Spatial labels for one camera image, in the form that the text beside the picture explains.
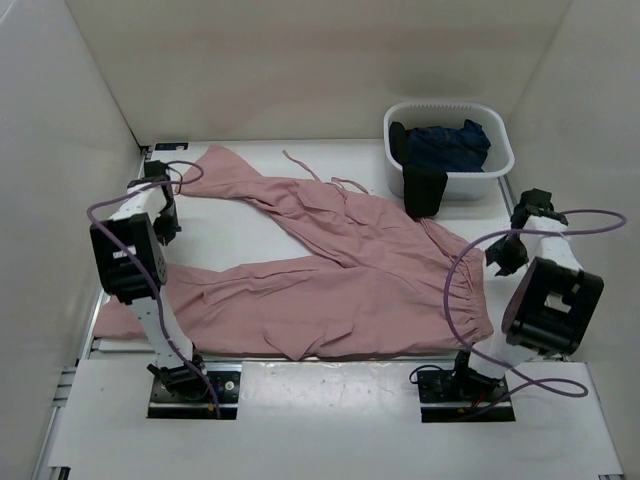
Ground pink trousers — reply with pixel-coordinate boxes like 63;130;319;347
93;144;496;362

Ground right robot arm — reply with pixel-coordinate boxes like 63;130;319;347
449;189;604;400

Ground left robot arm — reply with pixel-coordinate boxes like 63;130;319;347
87;161;210;400

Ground black trousers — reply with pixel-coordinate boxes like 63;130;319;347
388;122;448;220

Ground dark blue trousers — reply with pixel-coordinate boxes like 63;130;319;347
407;119;492;173

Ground blue label sticker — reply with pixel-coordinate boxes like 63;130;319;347
154;142;189;151

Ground white plastic laundry basket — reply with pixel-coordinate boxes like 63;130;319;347
383;99;515;201

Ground white front cover board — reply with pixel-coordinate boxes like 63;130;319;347
51;358;620;478

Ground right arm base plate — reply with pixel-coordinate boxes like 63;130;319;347
409;364;516;424

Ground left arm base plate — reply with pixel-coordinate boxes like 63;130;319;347
147;362;242;420

